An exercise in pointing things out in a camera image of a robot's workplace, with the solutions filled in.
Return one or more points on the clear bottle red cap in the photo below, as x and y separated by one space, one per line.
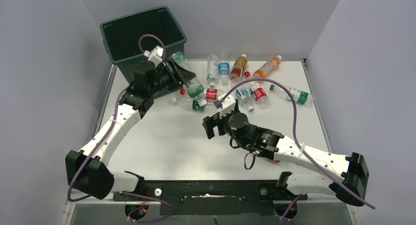
259 94

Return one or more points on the green tinted bottle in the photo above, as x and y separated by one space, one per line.
180 59

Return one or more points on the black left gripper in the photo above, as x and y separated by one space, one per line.
182 76

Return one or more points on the clear bottle green cap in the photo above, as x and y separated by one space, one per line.
300 97

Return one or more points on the clear bottle dark green label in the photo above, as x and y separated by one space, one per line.
193 105

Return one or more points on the clear bottle red label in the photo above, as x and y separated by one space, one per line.
213 94

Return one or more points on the red label bottle red cap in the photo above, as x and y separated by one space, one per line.
277 163

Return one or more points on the white blue label bottle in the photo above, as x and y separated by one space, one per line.
212 70

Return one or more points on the clear bottle blue green label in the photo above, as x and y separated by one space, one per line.
244 97

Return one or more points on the dark green trash bin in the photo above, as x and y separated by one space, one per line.
121 37

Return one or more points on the brown tea bottle red label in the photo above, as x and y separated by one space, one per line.
238 68

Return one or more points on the aluminium frame rail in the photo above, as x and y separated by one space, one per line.
131 209

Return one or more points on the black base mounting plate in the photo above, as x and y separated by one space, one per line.
223 197

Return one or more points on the orange juice bottle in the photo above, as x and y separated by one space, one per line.
268 67

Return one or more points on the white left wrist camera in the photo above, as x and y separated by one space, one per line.
155 56

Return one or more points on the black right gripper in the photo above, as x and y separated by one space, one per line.
211 122

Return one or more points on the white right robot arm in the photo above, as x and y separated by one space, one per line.
344 176

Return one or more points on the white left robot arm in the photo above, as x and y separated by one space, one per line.
87 171

